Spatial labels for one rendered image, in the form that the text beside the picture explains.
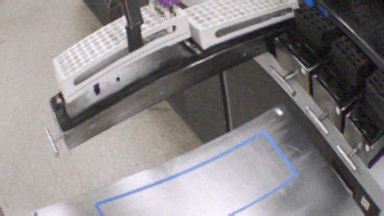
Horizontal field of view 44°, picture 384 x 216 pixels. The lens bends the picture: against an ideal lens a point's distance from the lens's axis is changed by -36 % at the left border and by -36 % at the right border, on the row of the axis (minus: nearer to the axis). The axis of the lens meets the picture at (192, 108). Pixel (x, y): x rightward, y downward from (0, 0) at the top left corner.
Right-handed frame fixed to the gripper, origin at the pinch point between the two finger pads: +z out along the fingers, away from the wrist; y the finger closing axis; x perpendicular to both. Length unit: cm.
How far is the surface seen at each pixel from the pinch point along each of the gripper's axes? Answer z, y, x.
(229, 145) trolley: 9.6, 29.1, 3.9
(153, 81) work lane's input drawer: 11.1, 6.1, 2.1
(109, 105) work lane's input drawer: 11.1, 6.1, -7.9
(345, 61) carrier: 4.8, 31.1, 36.8
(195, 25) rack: 5.1, 2.6, 13.9
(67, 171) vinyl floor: 92, -63, -19
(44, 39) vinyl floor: 91, -165, 0
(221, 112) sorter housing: 58, -23, 29
